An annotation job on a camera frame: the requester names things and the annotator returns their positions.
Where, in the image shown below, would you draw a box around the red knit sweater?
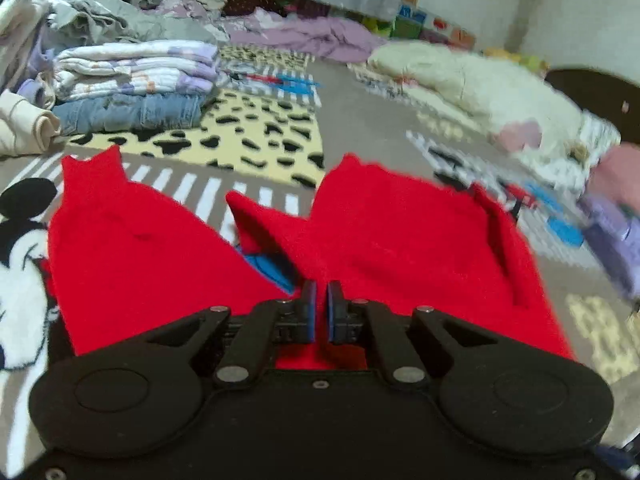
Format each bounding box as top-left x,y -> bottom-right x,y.
48,148 -> 573,358

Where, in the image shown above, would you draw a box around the folded clothes stack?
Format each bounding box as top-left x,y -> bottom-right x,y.
53,40 -> 219,101

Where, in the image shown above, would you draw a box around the brown Mickey Mouse blanket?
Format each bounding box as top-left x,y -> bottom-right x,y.
0,41 -> 640,476

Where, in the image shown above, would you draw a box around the folded blue jeans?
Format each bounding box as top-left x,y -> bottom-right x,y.
52,93 -> 206,136

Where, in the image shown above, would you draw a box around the cream quilted duvet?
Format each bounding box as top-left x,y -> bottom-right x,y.
367,41 -> 620,193

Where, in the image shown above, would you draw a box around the purple knit garment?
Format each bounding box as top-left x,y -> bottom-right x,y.
578,194 -> 639,300

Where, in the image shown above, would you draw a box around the lilac crumpled bedsheet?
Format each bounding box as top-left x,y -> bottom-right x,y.
148,0 -> 385,64

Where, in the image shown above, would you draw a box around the pink pillow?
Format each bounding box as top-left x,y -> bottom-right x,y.
587,142 -> 640,212

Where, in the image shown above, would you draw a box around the colourful picture board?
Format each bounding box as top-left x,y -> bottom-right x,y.
361,1 -> 476,50

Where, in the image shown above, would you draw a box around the yellow green plush toy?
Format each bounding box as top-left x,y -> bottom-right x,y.
483,48 -> 549,74

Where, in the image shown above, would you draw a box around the rolled cream garment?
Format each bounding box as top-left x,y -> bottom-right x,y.
0,90 -> 61,157

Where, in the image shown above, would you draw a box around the dark wooden headboard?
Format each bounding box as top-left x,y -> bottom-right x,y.
544,67 -> 640,145

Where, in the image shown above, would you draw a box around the grey green crumpled garment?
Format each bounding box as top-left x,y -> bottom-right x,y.
47,0 -> 218,47

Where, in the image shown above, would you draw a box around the white floral padded jacket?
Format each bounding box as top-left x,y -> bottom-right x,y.
1,0 -> 49,90

